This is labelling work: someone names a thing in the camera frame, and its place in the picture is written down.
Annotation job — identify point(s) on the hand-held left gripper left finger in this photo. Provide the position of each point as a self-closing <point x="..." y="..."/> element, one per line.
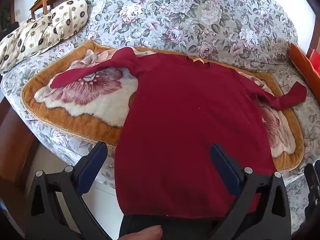
<point x="93" y="166"/>

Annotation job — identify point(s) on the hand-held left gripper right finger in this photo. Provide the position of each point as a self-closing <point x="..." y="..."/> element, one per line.
<point x="225" y="170"/>

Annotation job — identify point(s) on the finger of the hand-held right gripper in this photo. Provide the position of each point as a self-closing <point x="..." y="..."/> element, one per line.
<point x="309" y="180"/>

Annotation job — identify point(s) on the dark red sweater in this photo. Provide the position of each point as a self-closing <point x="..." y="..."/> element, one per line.
<point x="180" y="110"/>

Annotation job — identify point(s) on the person's left hand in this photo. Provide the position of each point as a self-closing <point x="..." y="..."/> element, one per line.
<point x="143" y="233"/>

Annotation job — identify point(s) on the plush floral mat orange border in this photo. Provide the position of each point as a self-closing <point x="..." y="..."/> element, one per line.
<point x="87" y="97"/>

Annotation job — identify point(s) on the brown wooden furniture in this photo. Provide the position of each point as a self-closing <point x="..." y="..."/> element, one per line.
<point x="15" y="150"/>

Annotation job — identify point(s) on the orange cushion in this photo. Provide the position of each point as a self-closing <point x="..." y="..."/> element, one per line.
<point x="301" y="62"/>

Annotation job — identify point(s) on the cream pillow with dark circles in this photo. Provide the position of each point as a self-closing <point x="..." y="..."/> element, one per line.
<point x="70" y="15"/>
<point x="27" y="42"/>

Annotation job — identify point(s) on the wooden chair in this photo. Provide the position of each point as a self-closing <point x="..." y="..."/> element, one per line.
<point x="47" y="1"/>

